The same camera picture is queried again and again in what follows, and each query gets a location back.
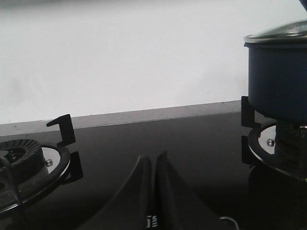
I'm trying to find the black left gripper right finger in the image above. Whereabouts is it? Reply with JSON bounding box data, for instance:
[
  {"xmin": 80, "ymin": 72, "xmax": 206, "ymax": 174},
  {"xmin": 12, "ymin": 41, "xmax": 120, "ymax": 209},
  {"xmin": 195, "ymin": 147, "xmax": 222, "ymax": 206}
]
[{"xmin": 155, "ymin": 151, "xmax": 233, "ymax": 230}]

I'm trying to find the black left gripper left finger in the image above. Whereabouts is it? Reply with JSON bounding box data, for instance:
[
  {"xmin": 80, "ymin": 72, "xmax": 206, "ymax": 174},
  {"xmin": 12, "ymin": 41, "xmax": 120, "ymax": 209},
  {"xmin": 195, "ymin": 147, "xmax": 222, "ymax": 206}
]
[{"xmin": 78, "ymin": 156, "xmax": 152, "ymax": 230}]

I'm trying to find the glass pot lid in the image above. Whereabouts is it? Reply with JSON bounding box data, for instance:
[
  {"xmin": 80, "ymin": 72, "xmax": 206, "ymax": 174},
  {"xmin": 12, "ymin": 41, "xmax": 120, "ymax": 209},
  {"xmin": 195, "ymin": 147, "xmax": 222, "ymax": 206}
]
[{"xmin": 244, "ymin": 19, "xmax": 307, "ymax": 44}]

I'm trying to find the left black pot support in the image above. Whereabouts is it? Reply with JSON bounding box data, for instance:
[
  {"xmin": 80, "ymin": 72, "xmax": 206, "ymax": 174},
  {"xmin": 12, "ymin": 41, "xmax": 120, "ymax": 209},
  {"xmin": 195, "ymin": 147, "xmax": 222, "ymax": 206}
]
[{"xmin": 0, "ymin": 114, "xmax": 83, "ymax": 211}]

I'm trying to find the black pot support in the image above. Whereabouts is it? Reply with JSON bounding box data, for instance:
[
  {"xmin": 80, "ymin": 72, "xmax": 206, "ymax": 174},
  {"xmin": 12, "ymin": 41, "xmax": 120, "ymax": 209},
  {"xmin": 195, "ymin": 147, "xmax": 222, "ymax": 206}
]
[
  {"xmin": 241, "ymin": 96, "xmax": 261, "ymax": 128},
  {"xmin": 0, "ymin": 114, "xmax": 83, "ymax": 211}
]

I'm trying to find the right black pot support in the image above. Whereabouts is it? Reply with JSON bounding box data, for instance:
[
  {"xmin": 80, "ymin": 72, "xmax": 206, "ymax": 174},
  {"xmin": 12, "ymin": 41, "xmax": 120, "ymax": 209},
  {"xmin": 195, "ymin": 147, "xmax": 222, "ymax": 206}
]
[{"xmin": 241, "ymin": 96, "xmax": 261, "ymax": 128}]

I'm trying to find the dark blue cooking pot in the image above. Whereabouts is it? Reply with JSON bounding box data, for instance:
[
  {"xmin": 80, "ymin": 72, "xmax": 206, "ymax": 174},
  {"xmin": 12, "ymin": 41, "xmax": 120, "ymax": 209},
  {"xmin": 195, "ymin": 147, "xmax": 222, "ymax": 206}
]
[{"xmin": 245, "ymin": 43, "xmax": 307, "ymax": 125}]

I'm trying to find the black glass gas stove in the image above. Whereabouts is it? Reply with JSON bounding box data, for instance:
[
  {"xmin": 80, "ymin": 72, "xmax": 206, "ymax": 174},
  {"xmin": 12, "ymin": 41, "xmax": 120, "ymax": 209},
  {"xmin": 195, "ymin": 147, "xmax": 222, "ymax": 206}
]
[{"xmin": 0, "ymin": 112, "xmax": 307, "ymax": 230}]

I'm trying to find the left gas burner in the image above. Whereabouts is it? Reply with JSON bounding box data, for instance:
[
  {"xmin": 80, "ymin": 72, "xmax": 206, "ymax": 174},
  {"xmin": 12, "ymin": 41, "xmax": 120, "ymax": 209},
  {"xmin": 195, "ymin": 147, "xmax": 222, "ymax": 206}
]
[{"xmin": 0, "ymin": 138, "xmax": 71, "ymax": 207}]

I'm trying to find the gas burner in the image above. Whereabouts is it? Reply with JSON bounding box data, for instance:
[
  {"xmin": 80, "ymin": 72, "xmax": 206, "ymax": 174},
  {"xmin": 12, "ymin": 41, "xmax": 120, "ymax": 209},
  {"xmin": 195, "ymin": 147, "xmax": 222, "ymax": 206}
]
[
  {"xmin": 248, "ymin": 121, "xmax": 307, "ymax": 182},
  {"xmin": 0, "ymin": 138, "xmax": 71, "ymax": 207}
]

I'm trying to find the right gas burner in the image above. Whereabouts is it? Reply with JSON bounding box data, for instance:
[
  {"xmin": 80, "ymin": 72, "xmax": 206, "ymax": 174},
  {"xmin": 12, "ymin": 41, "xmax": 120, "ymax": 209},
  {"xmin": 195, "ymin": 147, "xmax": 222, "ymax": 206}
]
[{"xmin": 248, "ymin": 121, "xmax": 307, "ymax": 182}]

